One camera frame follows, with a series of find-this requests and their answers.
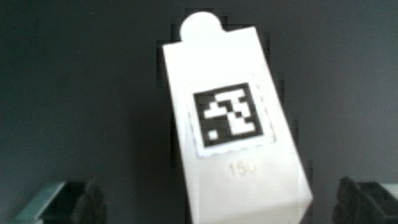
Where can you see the white stool leg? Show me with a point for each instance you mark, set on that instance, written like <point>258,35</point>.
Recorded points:
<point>245,180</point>

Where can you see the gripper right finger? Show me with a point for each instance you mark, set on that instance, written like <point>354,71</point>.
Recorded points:
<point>366,203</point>

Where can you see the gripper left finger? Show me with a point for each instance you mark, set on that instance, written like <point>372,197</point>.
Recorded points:
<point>68,203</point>

